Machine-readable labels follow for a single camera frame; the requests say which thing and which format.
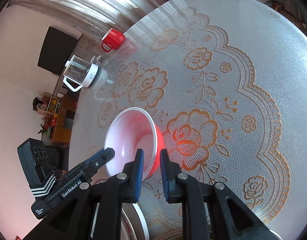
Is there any white plate with red print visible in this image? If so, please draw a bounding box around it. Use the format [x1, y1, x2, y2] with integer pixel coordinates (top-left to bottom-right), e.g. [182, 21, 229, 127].
[120, 200, 150, 240]

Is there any sheer beige curtain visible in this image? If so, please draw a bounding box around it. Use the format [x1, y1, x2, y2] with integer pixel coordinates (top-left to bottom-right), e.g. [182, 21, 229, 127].
[8, 0, 174, 43]

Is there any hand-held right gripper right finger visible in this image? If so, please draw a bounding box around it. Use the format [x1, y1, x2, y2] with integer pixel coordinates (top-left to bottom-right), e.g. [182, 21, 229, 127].
[160, 149, 276, 240]

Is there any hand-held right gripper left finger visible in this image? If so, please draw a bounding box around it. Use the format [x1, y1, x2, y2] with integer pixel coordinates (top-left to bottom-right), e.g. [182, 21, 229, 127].
[23, 149, 144, 240]

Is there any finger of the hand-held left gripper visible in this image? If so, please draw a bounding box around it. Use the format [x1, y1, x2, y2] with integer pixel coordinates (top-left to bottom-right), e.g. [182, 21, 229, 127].
[77, 148, 115, 181]
[85, 148, 106, 167]

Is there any red mug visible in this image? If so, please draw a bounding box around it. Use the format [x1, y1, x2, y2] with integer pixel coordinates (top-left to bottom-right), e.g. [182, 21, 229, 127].
[101, 29, 125, 52]

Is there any red bowl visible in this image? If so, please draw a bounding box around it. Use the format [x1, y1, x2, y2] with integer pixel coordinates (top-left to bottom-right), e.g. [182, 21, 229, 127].
[105, 107, 165, 180]

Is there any floral lace tablecloth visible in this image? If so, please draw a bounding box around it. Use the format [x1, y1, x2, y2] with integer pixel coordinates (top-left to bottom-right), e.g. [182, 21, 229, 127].
[66, 0, 307, 240]

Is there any potted green plant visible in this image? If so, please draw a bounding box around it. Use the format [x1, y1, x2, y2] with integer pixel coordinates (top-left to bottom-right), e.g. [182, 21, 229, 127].
[38, 112, 56, 138]

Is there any black flat television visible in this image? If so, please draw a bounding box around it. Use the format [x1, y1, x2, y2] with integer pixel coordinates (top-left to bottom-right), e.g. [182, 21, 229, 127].
[38, 26, 80, 77]

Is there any white electric glass kettle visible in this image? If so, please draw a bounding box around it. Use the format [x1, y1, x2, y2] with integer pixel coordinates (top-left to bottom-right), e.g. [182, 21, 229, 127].
[63, 54, 100, 92]

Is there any black armchair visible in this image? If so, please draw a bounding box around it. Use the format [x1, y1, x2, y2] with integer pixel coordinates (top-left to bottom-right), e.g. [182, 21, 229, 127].
[43, 142, 69, 172]

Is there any wooden shelf with ornaments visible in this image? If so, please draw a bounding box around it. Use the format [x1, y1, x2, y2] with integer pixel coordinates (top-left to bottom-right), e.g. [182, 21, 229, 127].
[32, 91, 64, 115]

